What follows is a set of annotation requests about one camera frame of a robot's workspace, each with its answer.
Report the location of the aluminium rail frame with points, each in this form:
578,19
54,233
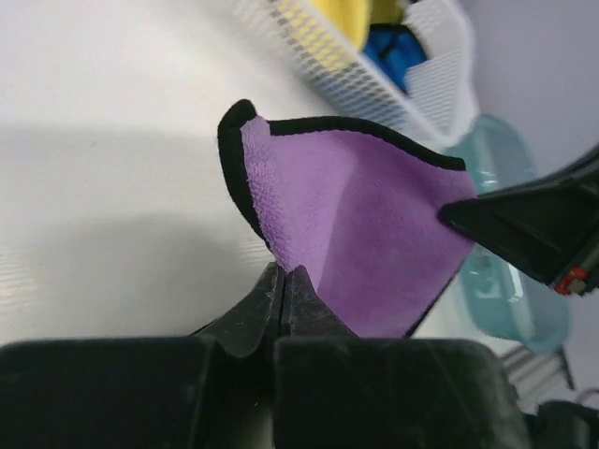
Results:
540,378

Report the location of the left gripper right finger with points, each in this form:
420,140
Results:
304,314

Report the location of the blue towel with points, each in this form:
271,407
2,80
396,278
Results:
394,48

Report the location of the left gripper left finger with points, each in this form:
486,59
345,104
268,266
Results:
254,322

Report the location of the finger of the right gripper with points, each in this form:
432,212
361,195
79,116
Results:
547,228

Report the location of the white plastic basket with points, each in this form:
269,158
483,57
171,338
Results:
437,108

